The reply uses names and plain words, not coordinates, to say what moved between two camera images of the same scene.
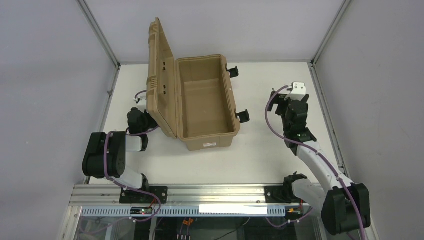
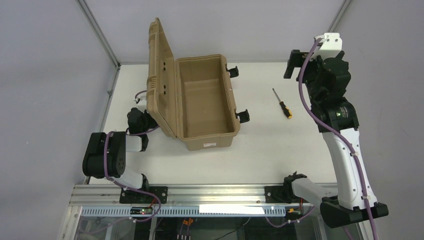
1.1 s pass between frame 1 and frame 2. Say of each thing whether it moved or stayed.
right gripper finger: moved
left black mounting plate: stayed
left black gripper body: stayed
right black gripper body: moved
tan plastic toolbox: stayed
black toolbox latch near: stayed
